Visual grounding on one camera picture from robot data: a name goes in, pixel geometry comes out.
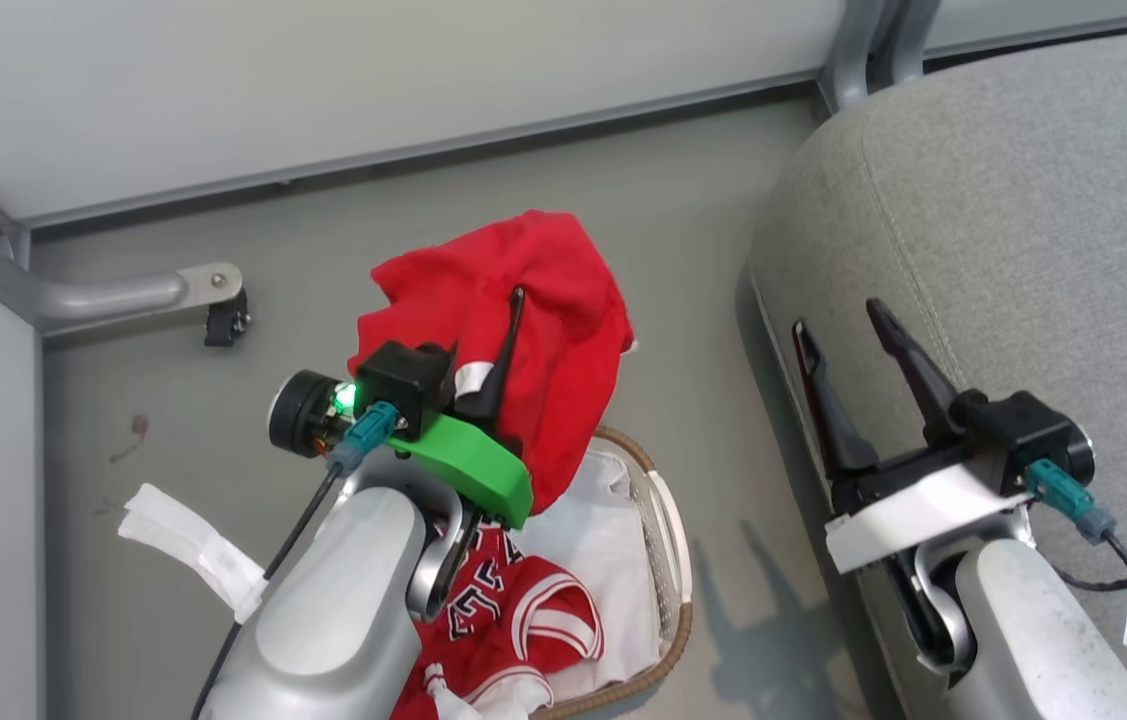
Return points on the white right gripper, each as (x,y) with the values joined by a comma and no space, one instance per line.
(923,515)

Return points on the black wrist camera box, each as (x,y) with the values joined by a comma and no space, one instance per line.
(1018,430)
(403,385)

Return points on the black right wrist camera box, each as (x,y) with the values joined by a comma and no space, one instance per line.
(1018,430)

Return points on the black round left wrist motor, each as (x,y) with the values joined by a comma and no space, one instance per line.
(301,412)

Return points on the grey fabric sofa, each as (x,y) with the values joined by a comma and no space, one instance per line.
(1013,260)

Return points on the plain red garment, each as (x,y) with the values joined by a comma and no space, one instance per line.
(543,330)

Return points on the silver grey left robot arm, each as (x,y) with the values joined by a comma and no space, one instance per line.
(333,610)

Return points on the white cloth in basket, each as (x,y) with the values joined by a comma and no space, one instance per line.
(603,530)

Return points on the white laundry basket brown rim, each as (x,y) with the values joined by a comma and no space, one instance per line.
(668,560)

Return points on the grey metal frame leg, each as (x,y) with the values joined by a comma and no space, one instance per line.
(93,297)

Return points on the grey metal frame post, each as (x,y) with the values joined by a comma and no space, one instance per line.
(868,45)

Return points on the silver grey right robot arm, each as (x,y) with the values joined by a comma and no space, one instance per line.
(1033,640)

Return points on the grey wall base rail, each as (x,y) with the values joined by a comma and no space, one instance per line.
(423,150)

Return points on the red white sports jersey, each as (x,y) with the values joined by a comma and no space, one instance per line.
(513,620)

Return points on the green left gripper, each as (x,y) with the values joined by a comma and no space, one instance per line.
(473,465)

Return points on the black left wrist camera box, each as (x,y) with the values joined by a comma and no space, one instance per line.
(403,385)

